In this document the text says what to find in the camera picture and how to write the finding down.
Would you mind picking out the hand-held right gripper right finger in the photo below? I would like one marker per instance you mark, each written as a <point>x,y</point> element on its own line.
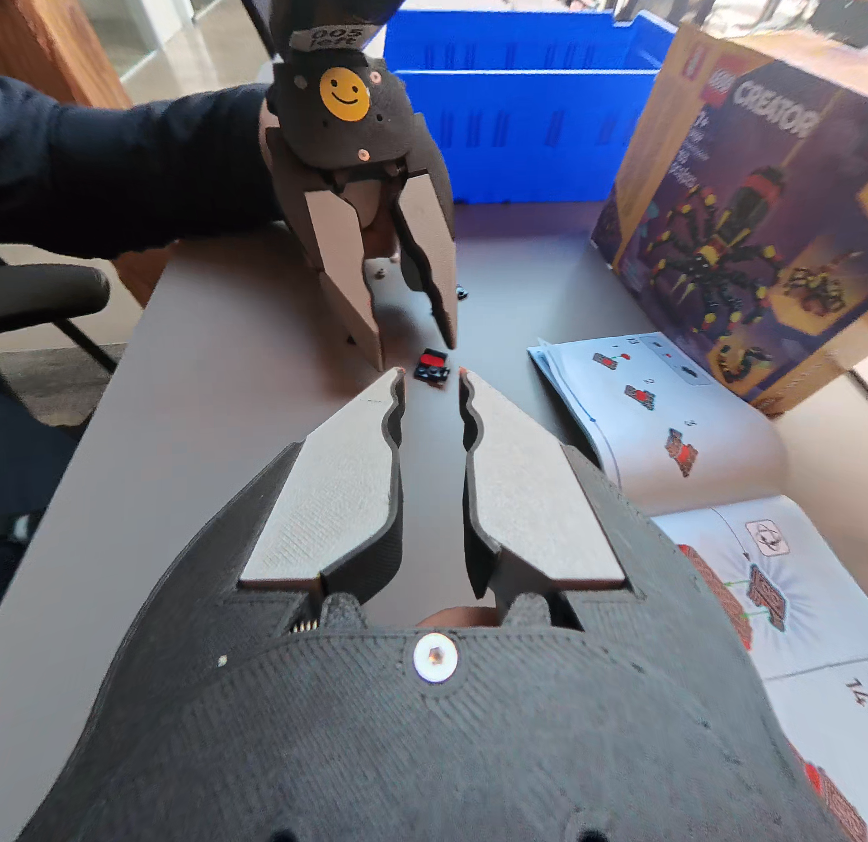
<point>536,509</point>

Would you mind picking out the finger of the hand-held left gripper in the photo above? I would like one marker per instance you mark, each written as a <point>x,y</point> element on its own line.
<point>430,231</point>
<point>342,245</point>

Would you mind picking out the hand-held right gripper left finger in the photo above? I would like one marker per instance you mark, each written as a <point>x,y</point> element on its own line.
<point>332,496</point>

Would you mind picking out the small red black lego assembly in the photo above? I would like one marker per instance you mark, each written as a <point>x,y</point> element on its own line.
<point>432,367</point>

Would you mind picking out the person's left forearm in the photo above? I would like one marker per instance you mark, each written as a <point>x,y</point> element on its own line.
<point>135,170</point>

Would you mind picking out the lego instruction booklet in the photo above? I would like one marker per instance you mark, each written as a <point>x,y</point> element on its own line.
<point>712,448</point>

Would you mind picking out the purple lego set box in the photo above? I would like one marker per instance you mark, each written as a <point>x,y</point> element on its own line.
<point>732,211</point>

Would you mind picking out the blue plastic bin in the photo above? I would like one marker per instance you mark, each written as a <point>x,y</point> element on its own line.
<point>529,130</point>

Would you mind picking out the black office chair armrest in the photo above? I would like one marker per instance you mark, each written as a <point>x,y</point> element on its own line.
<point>47,292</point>

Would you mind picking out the person's dark trouser leg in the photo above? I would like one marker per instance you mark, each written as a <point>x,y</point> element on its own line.
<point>27,462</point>

